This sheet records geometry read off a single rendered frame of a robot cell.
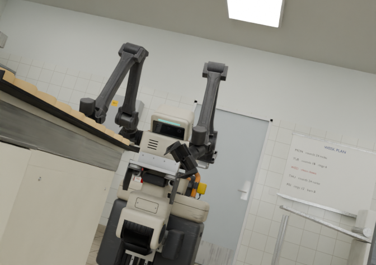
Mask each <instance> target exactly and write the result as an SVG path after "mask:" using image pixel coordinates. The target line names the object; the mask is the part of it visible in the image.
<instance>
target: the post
mask: <svg viewBox="0 0 376 265"><path fill-rule="evenodd" d="M375 237H376V221H375V227H374V232H373V237H372V242H371V246H370V251H369V257H368V261H367V265H373V264H371V263H370V262H371V258H372V257H375V258H376V243H375Z"/></svg>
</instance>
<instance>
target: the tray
mask: <svg viewBox="0 0 376 265"><path fill-rule="evenodd" d="M4 74H5V70H1V69H0V90H1V91H3V92H6V93H8V94H10V95H12V96H14V97H16V98H18V99H20V100H22V101H24V102H26V103H29V104H31V105H33V106H35V107H37V108H39V109H41V110H43V111H45V112H47V113H49V114H51V115H53V116H56V117H58V118H60V119H62V120H64V121H66V122H68V123H70V124H72V125H74V126H76V127H79V128H81V129H83V130H85V131H87V132H89V133H91V134H94V135H96V136H98V137H99V138H102V139H104V140H106V141H108V142H110V143H112V144H114V145H116V146H119V147H121V148H123V149H126V150H130V151H132V152H136V153H139V151H140V148H139V147H137V146H132V145H129V146H128V145H126V144H124V143H122V142H120V141H118V140H117V139H115V138H113V137H111V136H109V135H108V134H105V133H104V132H102V131H100V130H98V129H96V128H94V127H92V126H91V125H89V124H87V123H85V122H83V121H81V120H79V119H77V118H75V117H74V116H72V115H70V114H68V113H66V112H64V111H62V110H60V109H58V108H56V107H55V106H53V105H51V104H49V103H47V102H45V101H43V100H41V99H39V98H38V97H36V96H34V95H32V94H30V93H28V92H26V91H24V90H23V89H21V88H19V87H17V86H15V85H13V84H12V83H10V82H8V81H6V80H4V79H3V76H4Z"/></svg>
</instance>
